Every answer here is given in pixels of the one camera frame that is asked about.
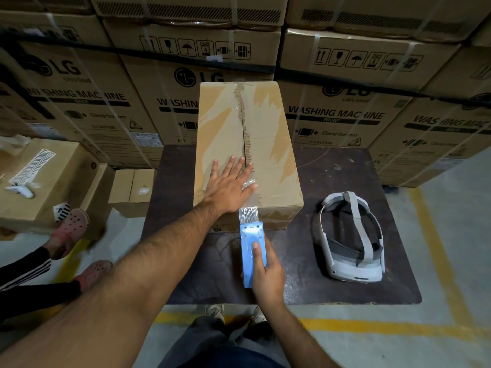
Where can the stack of large printed cartons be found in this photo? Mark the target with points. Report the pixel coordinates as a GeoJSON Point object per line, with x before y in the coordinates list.
{"type": "Point", "coordinates": [364, 57]}

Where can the person's left hand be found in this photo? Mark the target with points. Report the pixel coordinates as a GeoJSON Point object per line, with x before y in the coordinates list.
{"type": "Point", "coordinates": [228, 191]}

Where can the cardboard box with zigzag print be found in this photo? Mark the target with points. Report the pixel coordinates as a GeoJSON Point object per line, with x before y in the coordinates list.
{"type": "Point", "coordinates": [65, 176]}

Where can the cardboard box with arrow label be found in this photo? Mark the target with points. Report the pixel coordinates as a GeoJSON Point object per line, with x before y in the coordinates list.
{"type": "Point", "coordinates": [97, 191]}

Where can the brown taped cardboard box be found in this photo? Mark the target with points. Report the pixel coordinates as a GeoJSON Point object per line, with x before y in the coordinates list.
{"type": "Point", "coordinates": [222, 122]}

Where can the person's right hand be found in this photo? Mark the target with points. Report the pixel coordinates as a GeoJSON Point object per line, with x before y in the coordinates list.
{"type": "Point", "coordinates": [270, 279]}

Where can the person's right shoe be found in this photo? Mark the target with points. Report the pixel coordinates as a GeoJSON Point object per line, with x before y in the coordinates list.
{"type": "Point", "coordinates": [259, 314]}

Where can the clear plastic bag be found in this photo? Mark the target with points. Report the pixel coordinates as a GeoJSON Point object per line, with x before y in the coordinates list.
{"type": "Point", "coordinates": [15, 141]}

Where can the small plain cardboard box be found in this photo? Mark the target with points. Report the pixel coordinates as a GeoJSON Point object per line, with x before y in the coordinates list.
{"type": "Point", "coordinates": [122, 191]}

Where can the blue tape dispenser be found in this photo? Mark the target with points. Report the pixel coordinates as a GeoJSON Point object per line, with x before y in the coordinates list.
{"type": "Point", "coordinates": [247, 241]}

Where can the person's shoe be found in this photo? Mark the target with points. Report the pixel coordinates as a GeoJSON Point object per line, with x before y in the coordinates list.
{"type": "Point", "coordinates": [259, 314]}
{"type": "Point", "coordinates": [215, 313]}

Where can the person's dark blue shirt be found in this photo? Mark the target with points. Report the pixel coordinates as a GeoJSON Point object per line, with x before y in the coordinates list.
{"type": "Point", "coordinates": [249, 360]}

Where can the white VR headset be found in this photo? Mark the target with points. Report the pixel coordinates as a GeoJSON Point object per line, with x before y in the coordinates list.
{"type": "Point", "coordinates": [356, 274]}

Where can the person's left shoe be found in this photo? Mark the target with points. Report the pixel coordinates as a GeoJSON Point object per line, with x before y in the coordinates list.
{"type": "Point", "coordinates": [215, 313]}

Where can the person's right forearm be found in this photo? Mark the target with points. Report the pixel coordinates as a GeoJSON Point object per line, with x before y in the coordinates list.
{"type": "Point", "coordinates": [299, 337]}

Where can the white handheld controller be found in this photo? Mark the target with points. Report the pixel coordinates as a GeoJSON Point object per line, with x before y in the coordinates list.
{"type": "Point", "coordinates": [23, 191]}

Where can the person's left forearm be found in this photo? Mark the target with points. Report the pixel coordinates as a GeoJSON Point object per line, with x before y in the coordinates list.
{"type": "Point", "coordinates": [115, 298]}

